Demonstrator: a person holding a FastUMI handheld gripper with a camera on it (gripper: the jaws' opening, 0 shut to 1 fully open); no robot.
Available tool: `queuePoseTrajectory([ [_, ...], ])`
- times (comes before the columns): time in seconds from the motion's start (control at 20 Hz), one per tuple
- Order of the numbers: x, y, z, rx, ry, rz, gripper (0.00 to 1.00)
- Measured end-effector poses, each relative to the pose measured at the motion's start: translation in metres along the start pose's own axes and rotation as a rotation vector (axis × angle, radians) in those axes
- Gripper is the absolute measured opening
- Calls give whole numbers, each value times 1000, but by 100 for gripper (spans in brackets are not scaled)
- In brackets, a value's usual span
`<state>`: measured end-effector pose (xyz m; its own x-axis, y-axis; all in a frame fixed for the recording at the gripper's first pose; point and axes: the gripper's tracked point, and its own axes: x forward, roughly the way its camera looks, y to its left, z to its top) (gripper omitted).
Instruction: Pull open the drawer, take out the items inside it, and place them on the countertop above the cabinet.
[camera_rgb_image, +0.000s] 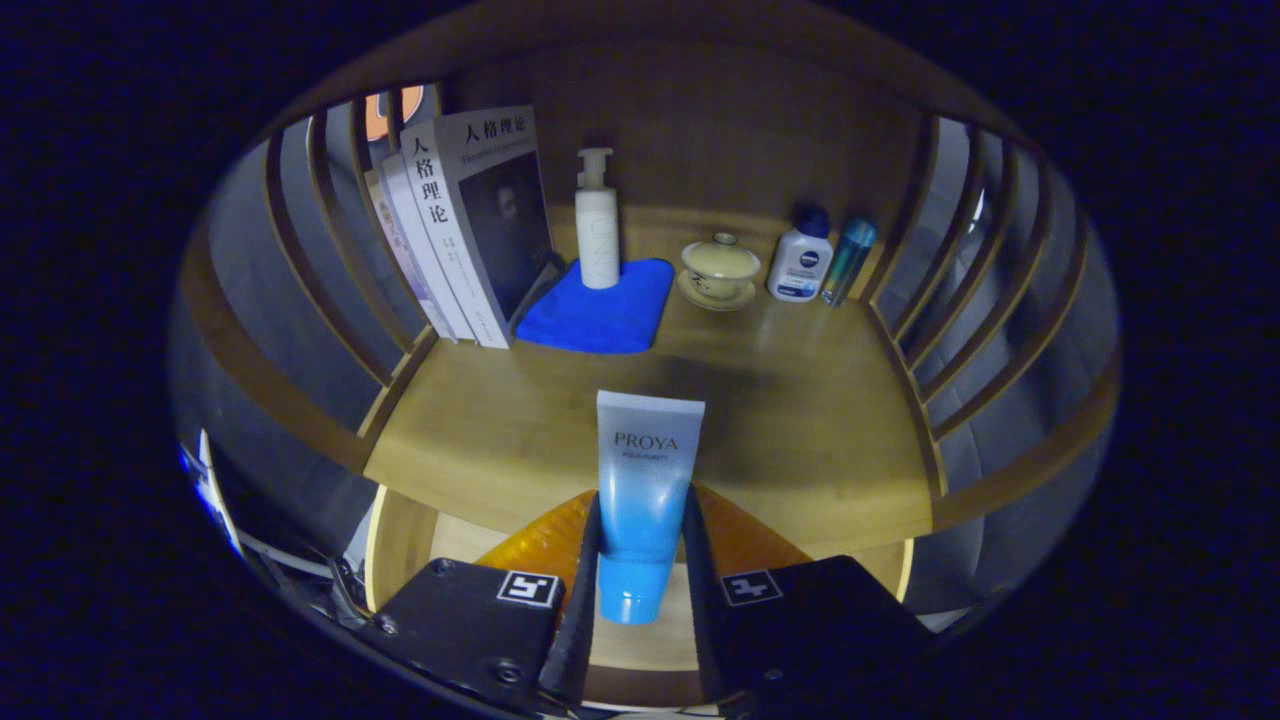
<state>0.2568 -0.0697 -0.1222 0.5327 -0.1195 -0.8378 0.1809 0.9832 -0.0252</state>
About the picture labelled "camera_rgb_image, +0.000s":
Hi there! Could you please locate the white book with dark cover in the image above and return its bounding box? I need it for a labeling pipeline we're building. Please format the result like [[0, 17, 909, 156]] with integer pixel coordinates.
[[400, 105, 556, 349]]

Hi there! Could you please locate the white pump bottle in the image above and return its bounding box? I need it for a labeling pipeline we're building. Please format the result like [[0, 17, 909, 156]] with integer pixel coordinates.
[[574, 148, 621, 290]]

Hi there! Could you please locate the blue folded cloth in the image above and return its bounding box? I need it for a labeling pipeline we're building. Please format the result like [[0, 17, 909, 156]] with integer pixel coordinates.
[[515, 258, 676, 355]]

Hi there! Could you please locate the white bottle with blue cap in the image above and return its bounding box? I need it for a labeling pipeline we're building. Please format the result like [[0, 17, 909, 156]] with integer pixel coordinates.
[[767, 205, 835, 303]]

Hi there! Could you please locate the teal slim bottle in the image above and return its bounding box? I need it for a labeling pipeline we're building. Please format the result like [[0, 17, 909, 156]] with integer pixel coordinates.
[[820, 217, 878, 307]]

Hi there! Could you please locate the cream lidded tea cup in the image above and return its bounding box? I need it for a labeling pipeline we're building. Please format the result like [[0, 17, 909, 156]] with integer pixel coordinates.
[[678, 232, 763, 312]]

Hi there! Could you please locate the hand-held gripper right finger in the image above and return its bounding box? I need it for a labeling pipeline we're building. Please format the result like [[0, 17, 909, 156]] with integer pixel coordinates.
[[682, 485, 936, 716]]

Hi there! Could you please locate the thin white book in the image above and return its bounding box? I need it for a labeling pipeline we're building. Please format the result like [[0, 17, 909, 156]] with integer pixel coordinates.
[[380, 152, 476, 341]]

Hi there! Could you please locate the pale purple book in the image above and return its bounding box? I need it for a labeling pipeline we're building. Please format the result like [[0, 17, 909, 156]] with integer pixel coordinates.
[[364, 168, 456, 343]]

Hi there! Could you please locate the brown wooden cabinet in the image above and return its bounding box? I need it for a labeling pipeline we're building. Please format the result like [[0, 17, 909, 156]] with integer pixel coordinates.
[[170, 0, 1121, 641]]

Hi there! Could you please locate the blue and white tube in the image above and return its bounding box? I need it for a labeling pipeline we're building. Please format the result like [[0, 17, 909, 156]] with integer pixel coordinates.
[[595, 390, 706, 626]]

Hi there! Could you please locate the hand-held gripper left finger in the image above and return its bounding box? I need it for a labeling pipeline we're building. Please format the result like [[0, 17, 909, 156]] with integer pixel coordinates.
[[360, 490, 603, 713]]

